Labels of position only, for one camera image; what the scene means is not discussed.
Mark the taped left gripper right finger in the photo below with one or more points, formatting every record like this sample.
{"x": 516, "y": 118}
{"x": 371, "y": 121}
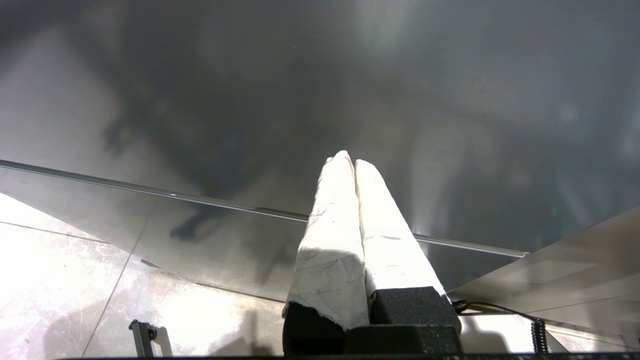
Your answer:
{"x": 390, "y": 250}

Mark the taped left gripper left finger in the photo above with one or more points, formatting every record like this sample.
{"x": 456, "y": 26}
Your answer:
{"x": 332, "y": 250}

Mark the grey metal panel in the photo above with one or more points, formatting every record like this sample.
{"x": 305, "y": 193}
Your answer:
{"x": 575, "y": 265}

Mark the stainless steel appliance door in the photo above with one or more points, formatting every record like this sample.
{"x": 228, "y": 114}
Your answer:
{"x": 250, "y": 75}

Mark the small black bracket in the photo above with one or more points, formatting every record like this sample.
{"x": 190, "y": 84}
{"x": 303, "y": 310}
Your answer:
{"x": 141, "y": 336}

